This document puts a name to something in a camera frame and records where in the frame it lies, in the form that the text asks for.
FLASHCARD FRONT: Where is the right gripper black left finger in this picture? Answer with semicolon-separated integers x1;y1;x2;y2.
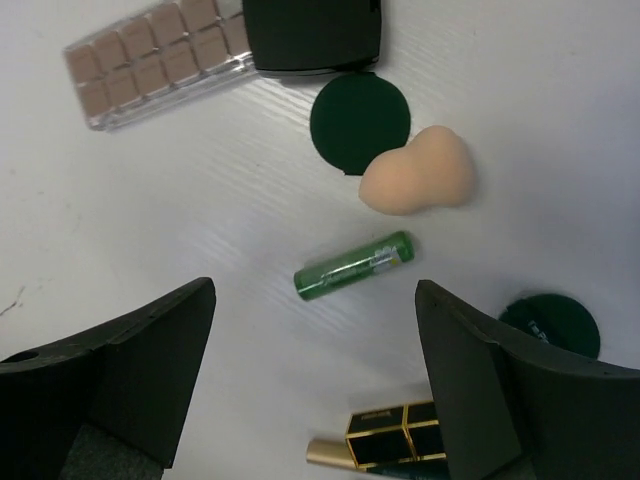
1;277;216;479

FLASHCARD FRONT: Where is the beige makeup sponge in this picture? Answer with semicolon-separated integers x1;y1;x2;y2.
359;125;477;216

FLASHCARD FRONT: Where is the dark green labelled round puff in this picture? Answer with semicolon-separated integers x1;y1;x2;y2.
498;293;601;359

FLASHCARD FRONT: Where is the black gold square lipstick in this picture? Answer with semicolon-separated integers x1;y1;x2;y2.
345;400;446;467

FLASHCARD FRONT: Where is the clear nude eyeshadow palette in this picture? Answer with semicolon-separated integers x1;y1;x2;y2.
64;0;256;131

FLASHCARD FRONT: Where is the black square compact case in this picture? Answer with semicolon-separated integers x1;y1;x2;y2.
242;0;382;77

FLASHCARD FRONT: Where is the green lip balm tube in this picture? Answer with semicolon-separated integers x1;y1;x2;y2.
293;231;415;301

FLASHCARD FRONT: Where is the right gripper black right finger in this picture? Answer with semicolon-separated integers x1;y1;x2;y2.
415;280;639;479

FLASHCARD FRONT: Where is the gold capped dark pencil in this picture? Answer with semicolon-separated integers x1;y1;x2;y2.
306;439;450;480

